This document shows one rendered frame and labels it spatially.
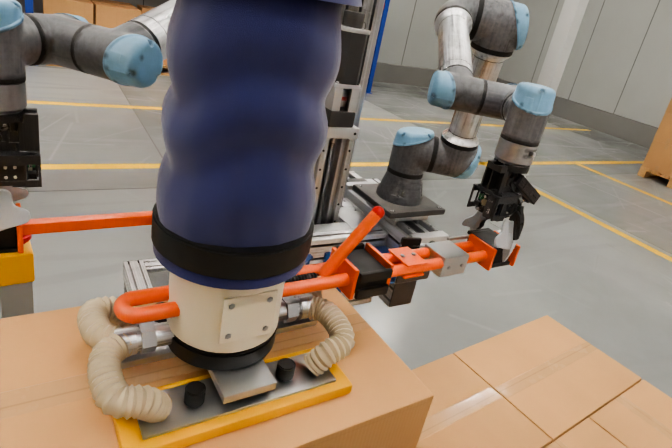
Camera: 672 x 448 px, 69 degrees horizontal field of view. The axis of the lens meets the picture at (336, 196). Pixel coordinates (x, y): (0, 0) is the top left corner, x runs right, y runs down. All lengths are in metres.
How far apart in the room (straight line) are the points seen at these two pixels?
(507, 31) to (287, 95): 0.94
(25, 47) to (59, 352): 0.45
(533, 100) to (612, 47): 11.00
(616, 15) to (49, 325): 11.75
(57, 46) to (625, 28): 11.50
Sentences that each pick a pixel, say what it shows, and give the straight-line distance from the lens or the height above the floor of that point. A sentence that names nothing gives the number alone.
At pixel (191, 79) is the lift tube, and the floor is 1.49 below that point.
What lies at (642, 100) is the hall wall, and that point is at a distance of 11.53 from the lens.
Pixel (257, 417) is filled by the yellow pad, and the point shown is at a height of 1.05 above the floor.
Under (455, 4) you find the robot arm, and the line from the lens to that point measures 1.38.
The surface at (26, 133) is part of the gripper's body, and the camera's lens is 0.88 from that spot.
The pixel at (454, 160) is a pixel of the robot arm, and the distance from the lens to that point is 1.55.
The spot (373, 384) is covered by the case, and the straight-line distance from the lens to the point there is 0.87.
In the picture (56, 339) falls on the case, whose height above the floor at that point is 1.03.
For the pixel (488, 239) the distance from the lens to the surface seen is 1.11.
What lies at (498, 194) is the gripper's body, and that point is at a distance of 1.04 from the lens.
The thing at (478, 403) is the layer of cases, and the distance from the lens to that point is 1.70.
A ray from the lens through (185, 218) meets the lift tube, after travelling 0.63.
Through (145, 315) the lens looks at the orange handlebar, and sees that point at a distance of 0.73.
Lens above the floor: 1.61
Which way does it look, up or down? 22 degrees down
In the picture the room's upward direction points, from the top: 12 degrees clockwise
